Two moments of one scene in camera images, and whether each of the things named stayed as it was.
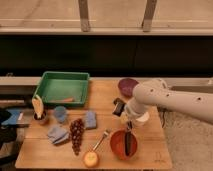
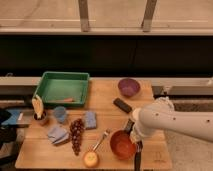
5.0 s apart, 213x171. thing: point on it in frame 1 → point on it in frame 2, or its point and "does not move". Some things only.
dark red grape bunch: [77, 129] does not move
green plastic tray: [66, 89] does not move
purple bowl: [127, 85] does not move
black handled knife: [129, 139] → [137, 161]
